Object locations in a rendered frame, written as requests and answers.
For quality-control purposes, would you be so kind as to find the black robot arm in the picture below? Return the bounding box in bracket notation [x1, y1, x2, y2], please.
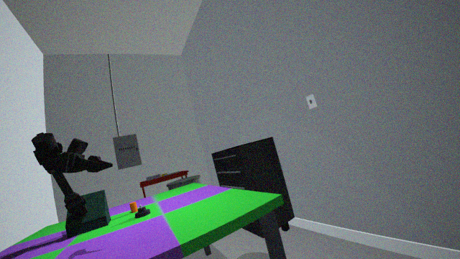
[32, 132, 88, 219]

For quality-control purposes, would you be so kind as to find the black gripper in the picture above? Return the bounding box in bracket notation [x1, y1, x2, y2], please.
[56, 152, 113, 173]

